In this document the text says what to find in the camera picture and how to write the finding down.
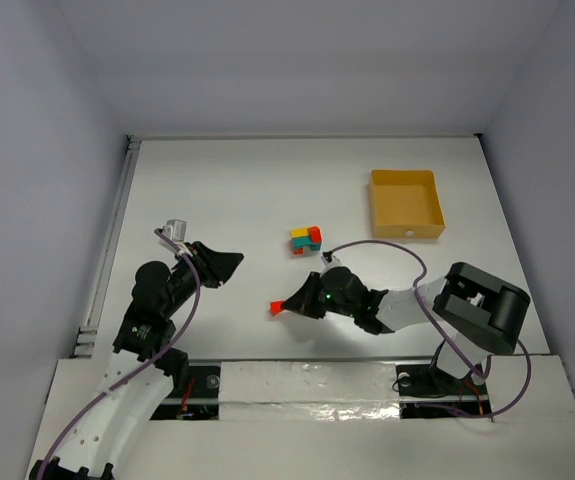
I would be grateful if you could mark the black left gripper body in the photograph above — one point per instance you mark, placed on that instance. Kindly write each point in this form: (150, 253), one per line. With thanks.
(203, 263)

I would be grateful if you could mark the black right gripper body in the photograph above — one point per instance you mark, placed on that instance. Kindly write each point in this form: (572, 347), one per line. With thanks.
(314, 295)

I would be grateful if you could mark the red triangle block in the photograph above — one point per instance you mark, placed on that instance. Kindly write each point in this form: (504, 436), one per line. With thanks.
(276, 307)

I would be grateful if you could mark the teal arch block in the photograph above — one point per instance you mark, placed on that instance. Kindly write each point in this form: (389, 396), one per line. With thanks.
(305, 243)

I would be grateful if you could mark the red wedge block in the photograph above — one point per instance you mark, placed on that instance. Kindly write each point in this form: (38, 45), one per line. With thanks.
(315, 234)

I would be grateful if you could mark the yellow arch block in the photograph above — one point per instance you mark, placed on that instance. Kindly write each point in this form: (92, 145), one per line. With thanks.
(299, 232)

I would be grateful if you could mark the yellow plastic tray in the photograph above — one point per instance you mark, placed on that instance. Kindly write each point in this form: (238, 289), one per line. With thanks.
(405, 204)

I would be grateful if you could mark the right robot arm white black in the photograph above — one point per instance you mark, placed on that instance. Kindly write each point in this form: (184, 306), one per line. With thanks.
(478, 315)

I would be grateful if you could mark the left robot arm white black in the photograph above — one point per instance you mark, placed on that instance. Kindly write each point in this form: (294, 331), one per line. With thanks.
(144, 366)

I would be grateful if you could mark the white foam base board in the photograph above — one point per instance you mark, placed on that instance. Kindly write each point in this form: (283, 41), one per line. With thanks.
(335, 420)

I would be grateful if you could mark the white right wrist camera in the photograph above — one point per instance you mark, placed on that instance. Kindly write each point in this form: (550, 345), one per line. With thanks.
(330, 261)

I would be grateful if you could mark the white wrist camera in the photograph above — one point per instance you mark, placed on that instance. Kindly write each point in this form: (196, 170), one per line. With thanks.
(330, 261)
(172, 235)

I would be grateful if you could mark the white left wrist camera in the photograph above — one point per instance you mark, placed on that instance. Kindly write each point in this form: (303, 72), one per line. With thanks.
(172, 235)

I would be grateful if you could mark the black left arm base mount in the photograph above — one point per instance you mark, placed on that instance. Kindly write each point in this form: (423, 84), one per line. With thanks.
(203, 381)

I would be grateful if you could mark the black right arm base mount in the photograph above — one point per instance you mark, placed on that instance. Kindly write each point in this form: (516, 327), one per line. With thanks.
(425, 382)

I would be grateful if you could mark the aluminium rail left edge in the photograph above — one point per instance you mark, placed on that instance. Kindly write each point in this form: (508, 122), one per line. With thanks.
(88, 330)

